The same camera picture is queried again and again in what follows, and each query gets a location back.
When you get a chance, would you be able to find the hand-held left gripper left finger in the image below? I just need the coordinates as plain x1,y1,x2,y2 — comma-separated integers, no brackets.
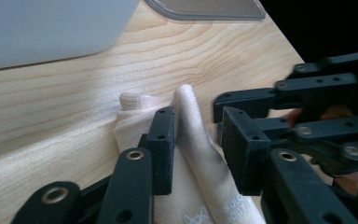
96,105,175,224

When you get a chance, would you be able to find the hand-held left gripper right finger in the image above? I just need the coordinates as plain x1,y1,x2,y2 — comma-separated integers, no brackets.
222,105,358,224

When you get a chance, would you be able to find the pale pink sock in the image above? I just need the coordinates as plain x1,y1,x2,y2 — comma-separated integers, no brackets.
113,83,267,224

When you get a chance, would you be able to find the brown tray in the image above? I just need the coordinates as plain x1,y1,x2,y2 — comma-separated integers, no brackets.
144,0,267,21

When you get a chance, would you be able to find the white compartment storage box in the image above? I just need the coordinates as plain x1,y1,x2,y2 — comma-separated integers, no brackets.
0,0,142,73

